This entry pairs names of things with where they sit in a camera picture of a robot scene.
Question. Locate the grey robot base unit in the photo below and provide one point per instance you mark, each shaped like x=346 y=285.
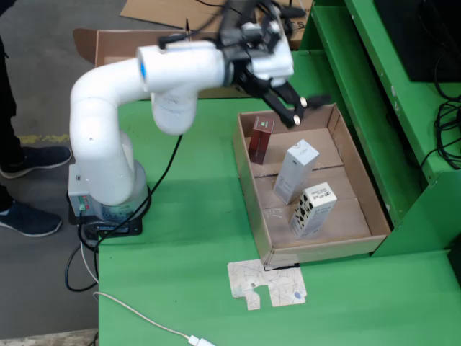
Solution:
x=77 y=194

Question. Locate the black monitor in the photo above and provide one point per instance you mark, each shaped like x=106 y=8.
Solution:
x=414 y=36

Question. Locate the open brown cardboard box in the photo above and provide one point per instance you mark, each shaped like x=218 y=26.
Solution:
x=119 y=43
x=216 y=93

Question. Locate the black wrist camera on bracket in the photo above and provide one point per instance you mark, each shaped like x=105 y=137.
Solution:
x=245 y=30

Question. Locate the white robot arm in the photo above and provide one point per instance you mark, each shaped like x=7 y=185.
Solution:
x=101 y=126

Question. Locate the white patterned paper cutout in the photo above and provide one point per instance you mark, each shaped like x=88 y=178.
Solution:
x=281 y=284

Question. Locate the printed brown cardboard box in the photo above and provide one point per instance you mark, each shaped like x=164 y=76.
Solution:
x=299 y=21

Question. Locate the tall white carton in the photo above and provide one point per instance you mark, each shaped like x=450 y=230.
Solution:
x=295 y=173

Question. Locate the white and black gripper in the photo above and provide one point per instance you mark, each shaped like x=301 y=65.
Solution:
x=270 y=65

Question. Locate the shallow cardboard tray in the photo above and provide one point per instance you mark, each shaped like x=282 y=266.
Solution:
x=342 y=223

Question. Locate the green metal shelf unit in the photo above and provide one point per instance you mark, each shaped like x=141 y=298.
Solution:
x=360 y=108

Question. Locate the black trouser leg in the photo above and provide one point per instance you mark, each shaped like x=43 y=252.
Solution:
x=4 y=198
x=9 y=126

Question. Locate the dark blue sneaker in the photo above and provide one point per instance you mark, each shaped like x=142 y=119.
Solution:
x=32 y=220
x=43 y=160

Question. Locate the dark red carton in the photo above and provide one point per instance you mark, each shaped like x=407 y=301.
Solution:
x=260 y=144

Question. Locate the cow print hand cream box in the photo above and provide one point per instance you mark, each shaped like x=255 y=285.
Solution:
x=313 y=216

